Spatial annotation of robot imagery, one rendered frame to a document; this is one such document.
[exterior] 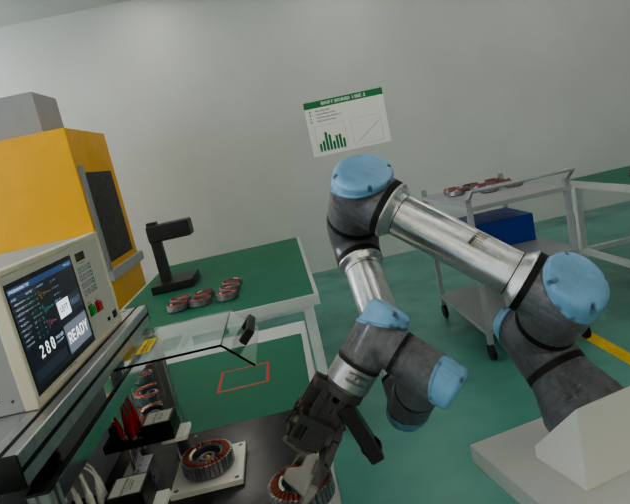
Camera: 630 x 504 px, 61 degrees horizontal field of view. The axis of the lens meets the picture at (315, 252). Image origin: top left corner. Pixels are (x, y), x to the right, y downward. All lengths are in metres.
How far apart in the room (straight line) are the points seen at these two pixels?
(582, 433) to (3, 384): 0.89
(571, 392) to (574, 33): 6.32
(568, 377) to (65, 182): 4.04
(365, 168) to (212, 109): 5.22
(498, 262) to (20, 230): 4.15
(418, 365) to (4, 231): 4.22
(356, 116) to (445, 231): 5.28
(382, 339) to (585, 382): 0.38
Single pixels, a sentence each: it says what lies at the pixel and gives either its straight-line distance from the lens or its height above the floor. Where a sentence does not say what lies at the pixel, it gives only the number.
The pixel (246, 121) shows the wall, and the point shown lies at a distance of 6.18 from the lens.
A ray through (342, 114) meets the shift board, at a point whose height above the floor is 1.70.
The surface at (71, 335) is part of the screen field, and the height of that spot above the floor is 1.17.
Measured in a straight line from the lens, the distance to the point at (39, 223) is 4.69.
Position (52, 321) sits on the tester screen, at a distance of 0.98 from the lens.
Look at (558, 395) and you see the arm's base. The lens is 1.06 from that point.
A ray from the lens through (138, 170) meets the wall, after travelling 6.33.
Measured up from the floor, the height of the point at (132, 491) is 0.92.
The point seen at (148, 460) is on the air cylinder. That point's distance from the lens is 1.29.
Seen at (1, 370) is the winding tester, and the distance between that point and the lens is 0.90.
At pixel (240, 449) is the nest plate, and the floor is 0.78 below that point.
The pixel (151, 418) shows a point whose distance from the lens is 1.23.
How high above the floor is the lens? 1.39
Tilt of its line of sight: 11 degrees down
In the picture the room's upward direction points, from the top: 12 degrees counter-clockwise
